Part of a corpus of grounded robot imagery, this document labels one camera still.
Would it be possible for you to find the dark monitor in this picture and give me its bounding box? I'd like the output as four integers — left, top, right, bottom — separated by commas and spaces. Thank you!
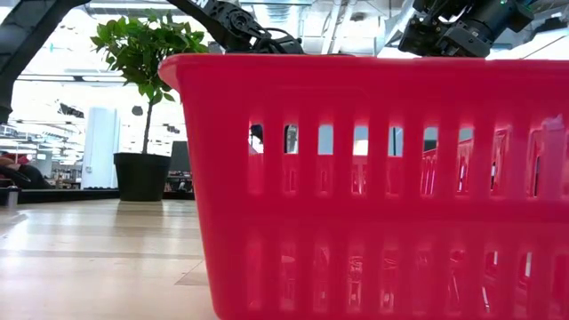
170, 140, 193, 173

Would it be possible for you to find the green plant in black pot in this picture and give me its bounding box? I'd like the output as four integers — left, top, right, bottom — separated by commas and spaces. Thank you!
90, 9, 210, 203

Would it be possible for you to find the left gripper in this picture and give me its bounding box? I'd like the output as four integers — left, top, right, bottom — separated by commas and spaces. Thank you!
252, 37, 306, 55

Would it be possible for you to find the red slotted plastic basket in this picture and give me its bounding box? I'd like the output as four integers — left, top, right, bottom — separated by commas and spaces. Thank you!
158, 53, 569, 320

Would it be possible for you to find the person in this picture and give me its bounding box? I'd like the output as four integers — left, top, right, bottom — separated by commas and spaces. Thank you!
0, 153, 51, 190

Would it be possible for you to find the white pillar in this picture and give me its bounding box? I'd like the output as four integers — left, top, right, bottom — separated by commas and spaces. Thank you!
81, 106, 120, 190

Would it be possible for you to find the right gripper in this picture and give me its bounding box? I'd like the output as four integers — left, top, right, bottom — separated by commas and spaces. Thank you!
397, 16, 490, 59

